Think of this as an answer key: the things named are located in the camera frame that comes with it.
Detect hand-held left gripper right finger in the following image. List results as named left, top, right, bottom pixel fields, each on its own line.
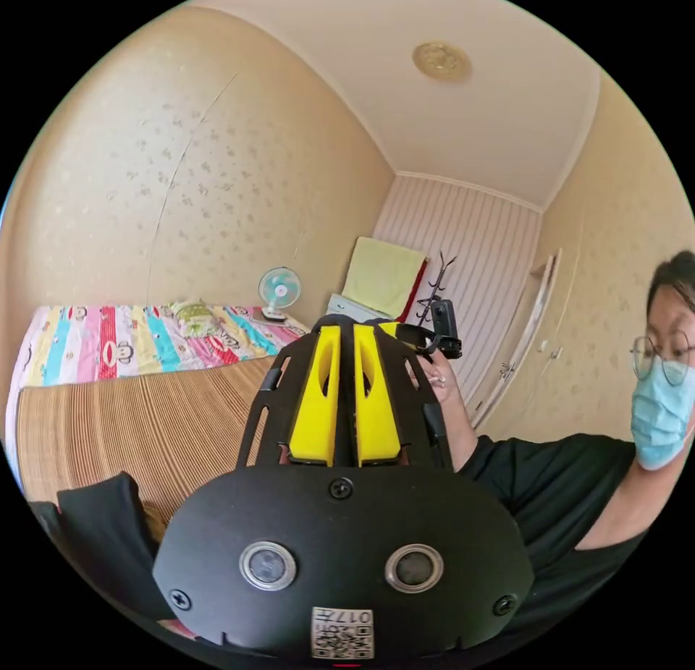
left=353, top=324, right=402, bottom=465

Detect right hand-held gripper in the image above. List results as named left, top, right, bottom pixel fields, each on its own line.
left=377, top=321, right=442, bottom=362

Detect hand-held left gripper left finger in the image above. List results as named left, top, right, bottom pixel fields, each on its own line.
left=287, top=325, right=342, bottom=462

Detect black long pants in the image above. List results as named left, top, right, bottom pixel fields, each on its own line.
left=28, top=470, right=183, bottom=623

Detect person's right forearm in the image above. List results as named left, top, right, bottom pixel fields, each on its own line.
left=440, top=391, right=494, bottom=475

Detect person's right hand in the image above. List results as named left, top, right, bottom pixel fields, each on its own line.
left=408, top=352, right=463, bottom=406

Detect white cabinet with green towel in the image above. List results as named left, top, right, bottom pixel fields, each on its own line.
left=325, top=235, right=430, bottom=325

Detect black coat rack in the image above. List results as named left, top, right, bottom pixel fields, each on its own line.
left=414, top=250, right=459, bottom=325

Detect small teal fan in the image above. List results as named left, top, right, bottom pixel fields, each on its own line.
left=256, top=266, right=303, bottom=325

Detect white door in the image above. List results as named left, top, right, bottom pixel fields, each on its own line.
left=471, top=248, right=564, bottom=430

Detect green patterned pillow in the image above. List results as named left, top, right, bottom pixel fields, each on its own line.
left=168, top=299, right=219, bottom=339

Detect bed with mat and printed sheet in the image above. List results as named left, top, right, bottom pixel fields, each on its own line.
left=4, top=300, right=313, bottom=525

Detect person's body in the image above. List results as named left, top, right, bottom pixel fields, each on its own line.
left=455, top=249, right=695, bottom=652

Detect round golden ceiling lamp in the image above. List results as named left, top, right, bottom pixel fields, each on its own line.
left=410, top=41, right=473, bottom=82

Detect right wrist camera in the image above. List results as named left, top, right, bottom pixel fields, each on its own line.
left=429, top=298, right=463, bottom=360

